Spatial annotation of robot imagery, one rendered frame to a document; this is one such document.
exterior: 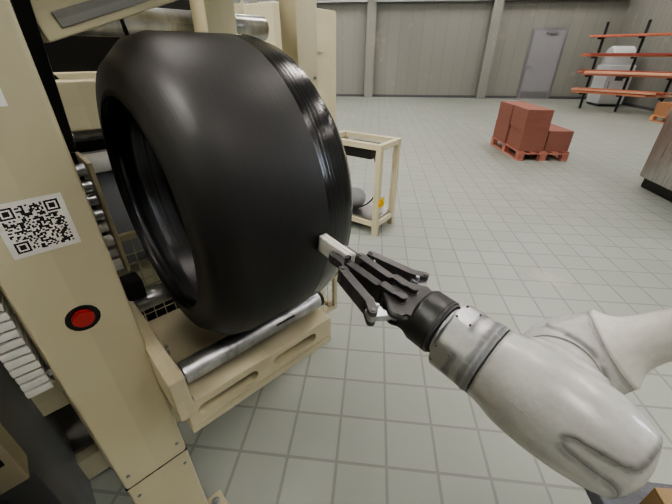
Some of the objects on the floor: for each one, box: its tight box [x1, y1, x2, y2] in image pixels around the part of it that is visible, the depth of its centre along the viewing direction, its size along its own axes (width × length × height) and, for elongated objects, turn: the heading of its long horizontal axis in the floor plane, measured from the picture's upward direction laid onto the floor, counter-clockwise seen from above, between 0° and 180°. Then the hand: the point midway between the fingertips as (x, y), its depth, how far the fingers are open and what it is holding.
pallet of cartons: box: [490, 101, 574, 161], centre depth 548 cm, size 85×119×72 cm
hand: (336, 251), depth 54 cm, fingers closed
